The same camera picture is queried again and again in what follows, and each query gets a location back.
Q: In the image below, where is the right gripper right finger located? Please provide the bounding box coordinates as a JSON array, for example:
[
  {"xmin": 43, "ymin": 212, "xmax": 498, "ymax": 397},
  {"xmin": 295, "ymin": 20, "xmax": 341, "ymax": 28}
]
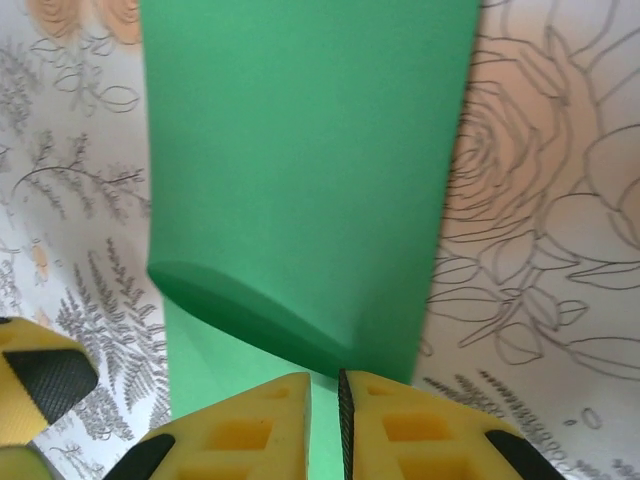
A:
[{"xmin": 337, "ymin": 368, "xmax": 561, "ymax": 480}]

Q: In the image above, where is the floral table mat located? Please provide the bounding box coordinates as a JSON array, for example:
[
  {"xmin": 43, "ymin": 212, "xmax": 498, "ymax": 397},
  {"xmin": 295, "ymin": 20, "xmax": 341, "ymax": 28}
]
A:
[{"xmin": 0, "ymin": 0, "xmax": 640, "ymax": 480}]

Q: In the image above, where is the green cloth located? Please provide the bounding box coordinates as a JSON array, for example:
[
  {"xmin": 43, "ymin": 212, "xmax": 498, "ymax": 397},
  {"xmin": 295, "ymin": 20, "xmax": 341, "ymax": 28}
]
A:
[{"xmin": 139, "ymin": 0, "xmax": 481, "ymax": 480}]

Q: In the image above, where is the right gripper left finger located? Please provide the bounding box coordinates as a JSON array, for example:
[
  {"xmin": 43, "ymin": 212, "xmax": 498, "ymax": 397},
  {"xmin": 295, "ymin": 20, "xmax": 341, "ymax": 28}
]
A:
[{"xmin": 107, "ymin": 370, "xmax": 312, "ymax": 480}]

